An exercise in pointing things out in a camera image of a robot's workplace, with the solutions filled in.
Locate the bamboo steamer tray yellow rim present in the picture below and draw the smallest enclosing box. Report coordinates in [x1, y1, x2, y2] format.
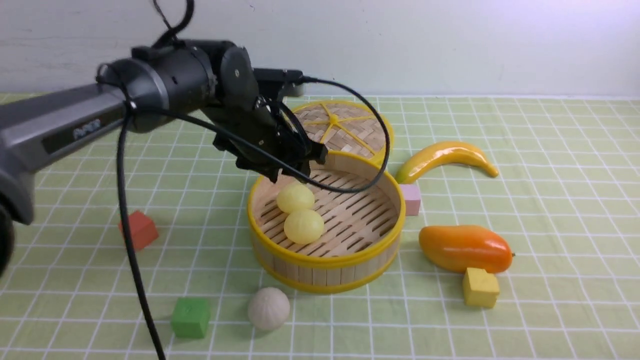
[246, 152, 406, 294]

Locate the black cable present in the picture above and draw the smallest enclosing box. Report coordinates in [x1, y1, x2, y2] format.
[95, 0, 391, 360]

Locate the pink wooden block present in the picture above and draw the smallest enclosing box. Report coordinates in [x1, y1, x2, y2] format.
[398, 183, 422, 217]

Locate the white steamed bun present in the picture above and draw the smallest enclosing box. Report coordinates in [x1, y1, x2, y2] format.
[247, 287, 291, 331]

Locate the yellow bun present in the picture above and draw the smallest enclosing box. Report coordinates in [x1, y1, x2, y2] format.
[275, 182, 316, 214]
[283, 208, 325, 245]

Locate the red wooden block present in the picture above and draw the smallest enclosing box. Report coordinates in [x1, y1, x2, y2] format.
[128, 210, 159, 252]

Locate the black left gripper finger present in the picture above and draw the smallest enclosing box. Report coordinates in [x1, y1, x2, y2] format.
[260, 162, 283, 183]
[297, 142, 329, 183]

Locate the yellow wooden cube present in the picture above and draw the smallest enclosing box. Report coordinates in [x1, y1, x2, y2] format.
[462, 268, 501, 309]

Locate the orange toy mango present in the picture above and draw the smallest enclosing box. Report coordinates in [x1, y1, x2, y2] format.
[418, 224, 515, 274]

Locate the bamboo steamer lid yellow rim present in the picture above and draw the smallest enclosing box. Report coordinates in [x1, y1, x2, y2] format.
[292, 100, 394, 166]

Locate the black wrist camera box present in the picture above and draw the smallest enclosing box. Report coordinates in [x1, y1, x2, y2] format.
[253, 67, 306, 101]

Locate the green checkered tablecloth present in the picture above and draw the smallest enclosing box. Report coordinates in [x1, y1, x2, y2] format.
[0, 92, 640, 360]

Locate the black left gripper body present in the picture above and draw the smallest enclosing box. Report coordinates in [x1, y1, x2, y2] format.
[202, 93, 311, 173]

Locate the green wooden cube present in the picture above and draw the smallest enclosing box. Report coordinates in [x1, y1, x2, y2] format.
[170, 297, 211, 339]

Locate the yellow toy banana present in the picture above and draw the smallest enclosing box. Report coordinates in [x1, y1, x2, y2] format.
[394, 141, 499, 184]

